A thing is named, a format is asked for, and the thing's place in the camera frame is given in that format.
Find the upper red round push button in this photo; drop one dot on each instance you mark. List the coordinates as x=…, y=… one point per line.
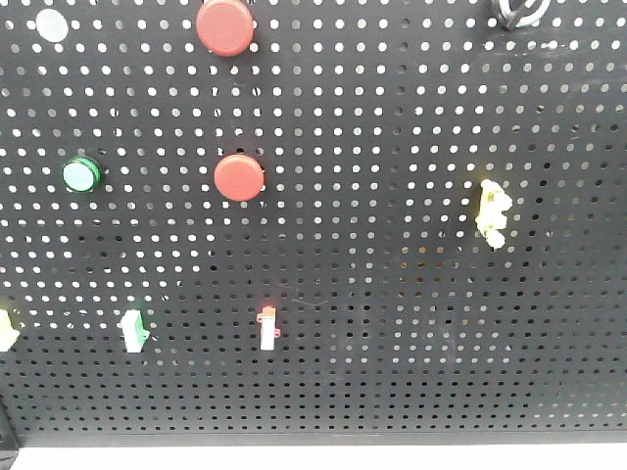
x=225, y=27

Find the black perforated pegboard panel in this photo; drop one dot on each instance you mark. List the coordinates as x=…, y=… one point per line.
x=375, y=123

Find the yellow-white rocker switch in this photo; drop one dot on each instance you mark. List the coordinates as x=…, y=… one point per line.
x=8, y=333

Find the red-white rocker switch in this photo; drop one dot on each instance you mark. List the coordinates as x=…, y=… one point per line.
x=268, y=329

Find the lower red round push button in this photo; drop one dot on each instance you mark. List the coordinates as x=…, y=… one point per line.
x=239, y=178

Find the red round push button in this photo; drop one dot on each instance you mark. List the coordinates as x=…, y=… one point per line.
x=239, y=178
x=225, y=27

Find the green illuminated push button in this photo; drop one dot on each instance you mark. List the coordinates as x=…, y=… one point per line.
x=82, y=174

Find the green-white rocker switch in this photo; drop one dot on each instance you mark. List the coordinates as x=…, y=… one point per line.
x=134, y=333

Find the yellow toggle handle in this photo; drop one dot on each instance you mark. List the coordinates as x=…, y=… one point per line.
x=491, y=219

